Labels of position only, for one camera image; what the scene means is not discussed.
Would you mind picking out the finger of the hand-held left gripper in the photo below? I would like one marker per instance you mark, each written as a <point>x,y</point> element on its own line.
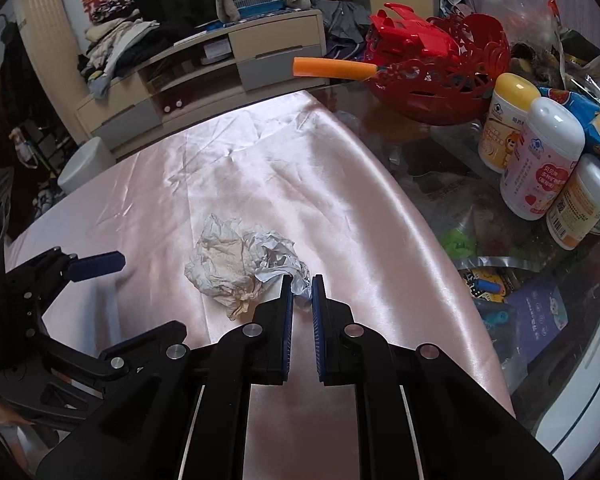
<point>130,352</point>
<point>97,265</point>

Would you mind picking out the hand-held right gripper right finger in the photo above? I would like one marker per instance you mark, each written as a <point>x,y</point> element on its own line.
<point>317,330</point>

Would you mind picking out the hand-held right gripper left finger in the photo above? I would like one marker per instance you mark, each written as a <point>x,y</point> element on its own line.
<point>288,330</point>

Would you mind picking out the white paper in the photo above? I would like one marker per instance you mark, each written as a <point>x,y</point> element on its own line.
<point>275,255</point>

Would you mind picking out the person's left forearm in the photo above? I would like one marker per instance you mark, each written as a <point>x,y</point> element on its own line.
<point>10,435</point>

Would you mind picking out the crumpled beige tissue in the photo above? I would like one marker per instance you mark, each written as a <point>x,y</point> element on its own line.
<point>220,260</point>

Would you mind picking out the white side table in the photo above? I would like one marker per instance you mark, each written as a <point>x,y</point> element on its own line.
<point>87,165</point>

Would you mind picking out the pink satin tablecloth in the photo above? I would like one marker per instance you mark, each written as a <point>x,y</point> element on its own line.
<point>330,200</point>

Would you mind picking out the purple box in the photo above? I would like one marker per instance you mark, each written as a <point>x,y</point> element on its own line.
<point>537,320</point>

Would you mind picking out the pile of clothes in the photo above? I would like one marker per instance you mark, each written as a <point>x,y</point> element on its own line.
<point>115,45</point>

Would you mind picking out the beige bamboo board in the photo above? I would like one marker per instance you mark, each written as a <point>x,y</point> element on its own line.
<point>45,50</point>

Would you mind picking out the red plastic basket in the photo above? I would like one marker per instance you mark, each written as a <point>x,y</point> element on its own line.
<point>430,95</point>

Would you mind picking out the beige television cabinet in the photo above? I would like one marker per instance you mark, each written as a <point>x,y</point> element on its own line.
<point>260,55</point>

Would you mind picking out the yellow lid white bottle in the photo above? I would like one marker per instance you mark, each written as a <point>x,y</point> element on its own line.
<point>505,130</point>

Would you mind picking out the white lid pink label bottle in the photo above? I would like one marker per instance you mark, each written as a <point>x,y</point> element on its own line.
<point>540,160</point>

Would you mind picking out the white bottle orange label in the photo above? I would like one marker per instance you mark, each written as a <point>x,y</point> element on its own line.
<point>577,200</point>

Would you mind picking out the grey jacket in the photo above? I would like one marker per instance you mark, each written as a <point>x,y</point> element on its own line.
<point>347,25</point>

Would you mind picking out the red plastic toy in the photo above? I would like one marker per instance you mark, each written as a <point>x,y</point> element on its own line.
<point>410,35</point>

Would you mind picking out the clear plastic bags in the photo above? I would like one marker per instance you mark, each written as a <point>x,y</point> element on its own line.
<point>540,20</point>

